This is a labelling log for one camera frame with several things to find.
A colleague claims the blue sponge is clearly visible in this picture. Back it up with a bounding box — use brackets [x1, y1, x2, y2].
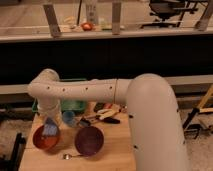
[42, 118, 58, 136]

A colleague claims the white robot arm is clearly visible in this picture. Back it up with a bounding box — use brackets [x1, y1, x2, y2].
[27, 69, 191, 171]

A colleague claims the purple bowl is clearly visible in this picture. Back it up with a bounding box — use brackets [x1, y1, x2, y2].
[74, 126, 104, 156]

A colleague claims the red bowl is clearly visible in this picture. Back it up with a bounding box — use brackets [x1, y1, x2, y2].
[33, 126, 60, 150]

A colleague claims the cream and black tool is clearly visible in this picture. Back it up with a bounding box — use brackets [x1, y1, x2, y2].
[87, 109, 117, 120]

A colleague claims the green dish rack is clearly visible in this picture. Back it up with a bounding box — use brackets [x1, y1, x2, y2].
[32, 78, 87, 114]

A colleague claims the blue cup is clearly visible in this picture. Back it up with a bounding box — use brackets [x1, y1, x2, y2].
[62, 111, 77, 127]

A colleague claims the red round object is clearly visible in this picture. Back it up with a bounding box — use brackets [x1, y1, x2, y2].
[81, 22, 94, 31]

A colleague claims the metal spoon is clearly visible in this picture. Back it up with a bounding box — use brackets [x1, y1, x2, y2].
[62, 153, 83, 160]

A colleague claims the yellow black stand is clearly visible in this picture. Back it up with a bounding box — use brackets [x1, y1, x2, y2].
[183, 84, 213, 138]

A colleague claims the black office chair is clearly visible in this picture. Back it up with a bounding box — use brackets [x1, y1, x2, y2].
[142, 0, 198, 28]

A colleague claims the black handled utensil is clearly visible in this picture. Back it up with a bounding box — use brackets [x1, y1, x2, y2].
[101, 117, 120, 124]

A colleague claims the black table leg frame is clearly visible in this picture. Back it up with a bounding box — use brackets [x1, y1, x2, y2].
[0, 133, 26, 171]

